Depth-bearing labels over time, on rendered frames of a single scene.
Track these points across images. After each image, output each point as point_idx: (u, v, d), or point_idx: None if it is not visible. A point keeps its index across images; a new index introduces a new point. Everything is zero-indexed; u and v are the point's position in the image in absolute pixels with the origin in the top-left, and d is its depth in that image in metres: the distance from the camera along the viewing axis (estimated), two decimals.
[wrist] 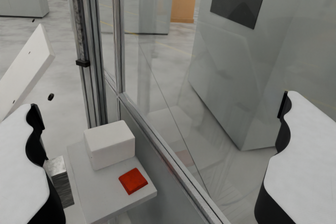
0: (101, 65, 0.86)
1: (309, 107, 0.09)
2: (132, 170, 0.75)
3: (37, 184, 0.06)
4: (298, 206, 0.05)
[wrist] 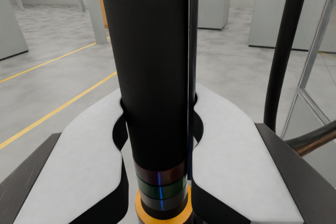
0: None
1: (210, 94, 0.10)
2: None
3: (113, 168, 0.06)
4: (224, 187, 0.06)
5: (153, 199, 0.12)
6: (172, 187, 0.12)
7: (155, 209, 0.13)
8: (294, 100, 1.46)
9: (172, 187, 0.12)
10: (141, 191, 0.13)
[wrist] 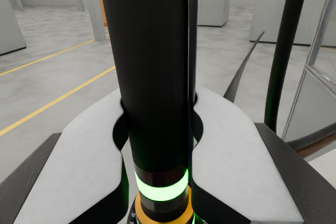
0: None
1: (210, 94, 0.10)
2: None
3: (113, 168, 0.06)
4: (224, 187, 0.06)
5: (153, 201, 0.12)
6: (172, 189, 0.12)
7: (155, 212, 0.13)
8: (302, 78, 1.36)
9: (172, 189, 0.12)
10: (141, 193, 0.13)
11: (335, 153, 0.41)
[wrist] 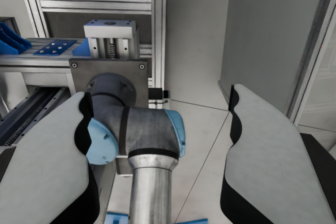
0: None
1: (253, 97, 0.10)
2: None
3: (79, 172, 0.06)
4: (257, 192, 0.06)
5: None
6: None
7: None
8: None
9: None
10: None
11: None
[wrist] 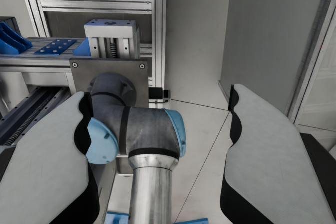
0: None
1: (253, 97, 0.10)
2: None
3: (79, 172, 0.06)
4: (257, 192, 0.06)
5: None
6: None
7: None
8: None
9: None
10: None
11: None
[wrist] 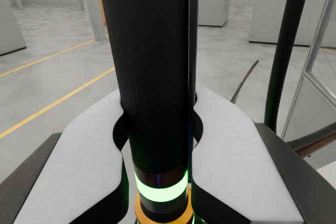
0: None
1: (210, 94, 0.10)
2: None
3: (113, 168, 0.06)
4: (224, 187, 0.06)
5: (153, 202, 0.12)
6: (172, 190, 0.12)
7: (155, 212, 0.13)
8: (299, 84, 1.39)
9: (172, 190, 0.12)
10: (141, 194, 0.13)
11: (324, 170, 0.44)
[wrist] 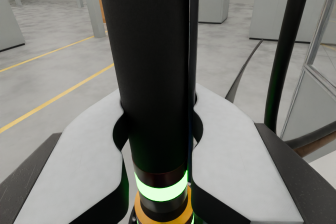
0: None
1: (210, 94, 0.10)
2: None
3: (113, 168, 0.06)
4: (224, 187, 0.06)
5: (153, 201, 0.12)
6: (172, 189, 0.12)
7: (155, 211, 0.13)
8: (300, 78, 1.37)
9: (172, 190, 0.12)
10: (141, 193, 0.13)
11: (330, 157, 0.42)
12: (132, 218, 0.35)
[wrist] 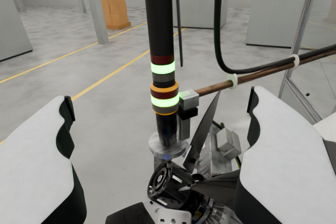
0: None
1: (274, 100, 0.09)
2: None
3: (63, 176, 0.06)
4: (273, 196, 0.05)
5: (159, 74, 0.28)
6: (167, 67, 0.27)
7: (160, 81, 0.29)
8: (281, 88, 1.62)
9: (167, 67, 0.27)
10: (154, 73, 0.28)
11: None
12: (149, 186, 0.59)
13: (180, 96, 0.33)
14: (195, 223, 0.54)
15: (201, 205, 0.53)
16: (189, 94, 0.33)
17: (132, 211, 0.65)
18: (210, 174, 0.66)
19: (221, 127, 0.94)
